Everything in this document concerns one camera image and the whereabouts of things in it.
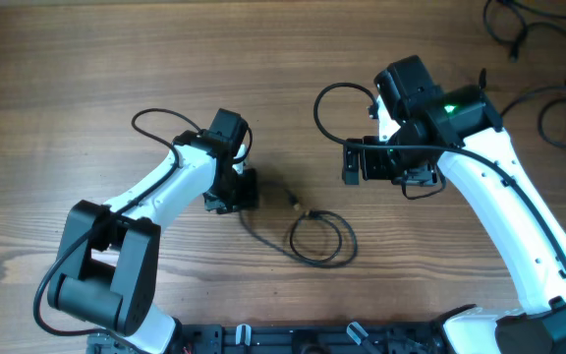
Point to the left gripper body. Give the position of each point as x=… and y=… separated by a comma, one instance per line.
x=241, y=193

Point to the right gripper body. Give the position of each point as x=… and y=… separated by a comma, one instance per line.
x=362, y=160

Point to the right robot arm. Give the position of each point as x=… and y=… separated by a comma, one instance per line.
x=429, y=136

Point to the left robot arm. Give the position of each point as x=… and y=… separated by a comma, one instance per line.
x=106, y=266

